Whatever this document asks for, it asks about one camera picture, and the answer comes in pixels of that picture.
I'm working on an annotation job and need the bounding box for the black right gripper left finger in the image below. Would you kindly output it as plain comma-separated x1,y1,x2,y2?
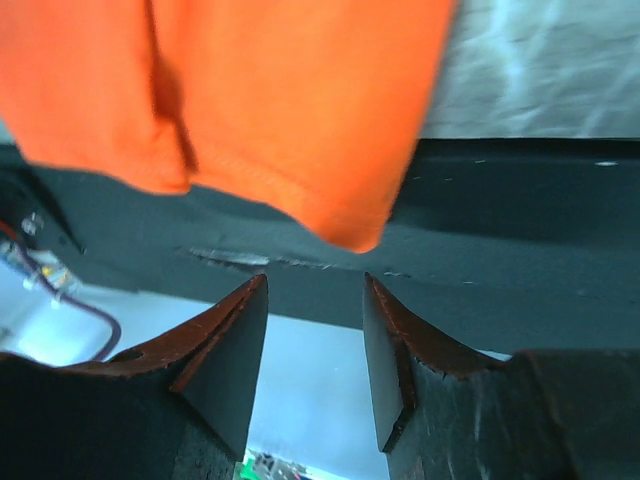
1,275,268,479

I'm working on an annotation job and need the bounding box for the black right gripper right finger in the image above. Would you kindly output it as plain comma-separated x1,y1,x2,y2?
363,275,639,479

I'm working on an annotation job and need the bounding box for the orange t-shirt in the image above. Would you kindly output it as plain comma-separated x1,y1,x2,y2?
1,1,456,253

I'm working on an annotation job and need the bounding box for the black base crossbar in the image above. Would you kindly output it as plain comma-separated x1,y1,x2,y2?
1,139,639,353

